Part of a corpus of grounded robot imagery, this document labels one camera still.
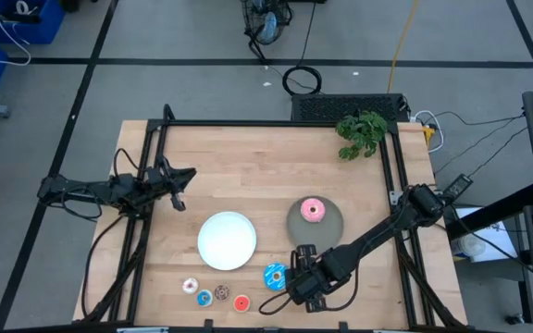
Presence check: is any small blue sprinkled donut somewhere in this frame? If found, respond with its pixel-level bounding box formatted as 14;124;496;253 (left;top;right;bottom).
196;289;215;308

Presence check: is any white power cable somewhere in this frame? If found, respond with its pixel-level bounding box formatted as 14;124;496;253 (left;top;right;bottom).
412;109;446;154

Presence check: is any black computer case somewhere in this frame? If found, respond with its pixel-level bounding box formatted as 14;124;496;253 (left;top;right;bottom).
291;92;410;124

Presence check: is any small white pink donut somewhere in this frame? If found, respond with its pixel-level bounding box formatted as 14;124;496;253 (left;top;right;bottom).
181;277;200;296

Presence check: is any black aluminium table frame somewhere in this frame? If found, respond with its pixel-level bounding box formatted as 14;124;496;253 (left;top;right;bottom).
74;104;469;333

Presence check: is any white loose cable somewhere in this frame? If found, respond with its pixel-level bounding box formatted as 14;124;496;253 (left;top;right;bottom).
0;0;32;67

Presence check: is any black desk beam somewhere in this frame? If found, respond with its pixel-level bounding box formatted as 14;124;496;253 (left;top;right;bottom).
445;182;533;240

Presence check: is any white round plate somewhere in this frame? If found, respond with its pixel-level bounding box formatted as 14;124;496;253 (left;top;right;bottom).
196;211;258;272

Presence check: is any black floor fan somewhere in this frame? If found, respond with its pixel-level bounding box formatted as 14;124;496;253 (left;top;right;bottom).
240;0;294;64

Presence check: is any white paper sheet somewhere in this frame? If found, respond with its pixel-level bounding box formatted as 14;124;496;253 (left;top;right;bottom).
451;206;520;264

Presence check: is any large pink frosted donut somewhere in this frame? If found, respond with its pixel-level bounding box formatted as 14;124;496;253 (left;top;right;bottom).
300;197;328;224

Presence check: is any black power adapter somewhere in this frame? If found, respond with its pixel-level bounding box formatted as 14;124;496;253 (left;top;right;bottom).
441;173;475;199

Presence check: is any clear plastic cup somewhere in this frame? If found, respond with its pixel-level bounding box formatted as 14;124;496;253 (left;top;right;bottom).
458;232;487;258

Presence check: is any green potted plant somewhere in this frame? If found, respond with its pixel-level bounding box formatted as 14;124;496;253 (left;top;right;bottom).
334;109;389;162

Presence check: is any yellow hanging cable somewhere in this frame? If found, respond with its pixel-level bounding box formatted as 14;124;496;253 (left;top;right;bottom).
386;0;421;94

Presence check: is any grey round plate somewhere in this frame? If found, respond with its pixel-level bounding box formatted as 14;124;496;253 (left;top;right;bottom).
286;194;345;252

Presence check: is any silver metal bar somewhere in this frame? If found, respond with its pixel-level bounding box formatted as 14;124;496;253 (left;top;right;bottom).
115;326;171;333

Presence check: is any black coiled power cable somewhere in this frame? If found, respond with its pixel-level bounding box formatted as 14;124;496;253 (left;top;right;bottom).
281;0;324;97

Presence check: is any large blue frosted donut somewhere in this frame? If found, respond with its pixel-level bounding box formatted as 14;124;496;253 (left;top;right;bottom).
263;262;291;292

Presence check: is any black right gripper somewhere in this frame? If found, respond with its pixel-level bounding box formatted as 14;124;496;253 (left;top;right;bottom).
285;243;342;315

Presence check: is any small red frosted donut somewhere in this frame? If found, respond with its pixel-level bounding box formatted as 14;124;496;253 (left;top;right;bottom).
232;294;252;314

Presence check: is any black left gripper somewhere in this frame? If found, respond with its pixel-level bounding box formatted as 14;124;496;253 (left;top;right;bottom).
143;155;198;214

